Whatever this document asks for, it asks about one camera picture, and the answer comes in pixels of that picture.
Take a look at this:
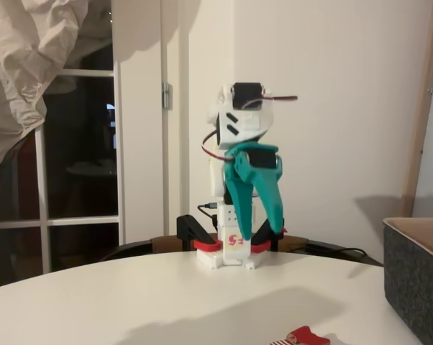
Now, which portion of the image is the grey felt box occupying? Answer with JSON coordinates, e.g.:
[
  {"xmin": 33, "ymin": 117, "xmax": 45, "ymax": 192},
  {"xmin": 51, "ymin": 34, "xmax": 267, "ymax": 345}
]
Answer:
[{"xmin": 383, "ymin": 216, "xmax": 433, "ymax": 345}]

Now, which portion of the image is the beige curtain cloth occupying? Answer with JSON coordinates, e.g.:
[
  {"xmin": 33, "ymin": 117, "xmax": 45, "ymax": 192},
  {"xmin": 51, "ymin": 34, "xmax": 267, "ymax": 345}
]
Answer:
[{"xmin": 0, "ymin": 0, "xmax": 114, "ymax": 191}]

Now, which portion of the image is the red fox wooden block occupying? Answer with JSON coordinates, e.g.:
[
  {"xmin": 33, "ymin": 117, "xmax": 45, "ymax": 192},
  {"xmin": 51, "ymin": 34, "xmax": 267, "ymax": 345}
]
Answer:
[{"xmin": 269, "ymin": 325, "xmax": 332, "ymax": 345}]

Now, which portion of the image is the white glazed door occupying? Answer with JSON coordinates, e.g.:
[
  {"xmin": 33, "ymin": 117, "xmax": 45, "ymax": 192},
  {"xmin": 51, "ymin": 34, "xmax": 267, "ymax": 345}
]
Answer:
[{"xmin": 0, "ymin": 0, "xmax": 164, "ymax": 290}]

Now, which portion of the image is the dark brown chair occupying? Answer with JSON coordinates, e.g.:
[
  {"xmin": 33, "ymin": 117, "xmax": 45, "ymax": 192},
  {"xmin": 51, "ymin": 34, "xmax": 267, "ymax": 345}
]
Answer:
[{"xmin": 101, "ymin": 232, "xmax": 385, "ymax": 269}]

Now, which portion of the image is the grey plug usb cable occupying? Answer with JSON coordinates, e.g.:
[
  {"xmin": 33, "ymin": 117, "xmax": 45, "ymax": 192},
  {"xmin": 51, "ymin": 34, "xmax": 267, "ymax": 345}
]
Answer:
[{"xmin": 197, "ymin": 202, "xmax": 219, "ymax": 226}]

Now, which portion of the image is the metal door hinge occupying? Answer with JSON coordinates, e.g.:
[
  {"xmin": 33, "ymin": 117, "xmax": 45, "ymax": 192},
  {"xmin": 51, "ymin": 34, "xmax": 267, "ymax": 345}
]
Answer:
[{"xmin": 161, "ymin": 81, "xmax": 172, "ymax": 109}]

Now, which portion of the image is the black red table clamp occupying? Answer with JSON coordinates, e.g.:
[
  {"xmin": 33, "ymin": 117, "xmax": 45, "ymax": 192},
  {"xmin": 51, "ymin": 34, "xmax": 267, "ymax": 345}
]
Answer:
[
  {"xmin": 250, "ymin": 217, "xmax": 288, "ymax": 254},
  {"xmin": 176, "ymin": 214, "xmax": 223, "ymax": 253}
]

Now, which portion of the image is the light wooden frame post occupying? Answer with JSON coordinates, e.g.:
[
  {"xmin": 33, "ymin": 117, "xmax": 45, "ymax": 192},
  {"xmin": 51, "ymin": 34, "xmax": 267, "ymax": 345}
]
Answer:
[{"xmin": 399, "ymin": 0, "xmax": 433, "ymax": 219}]

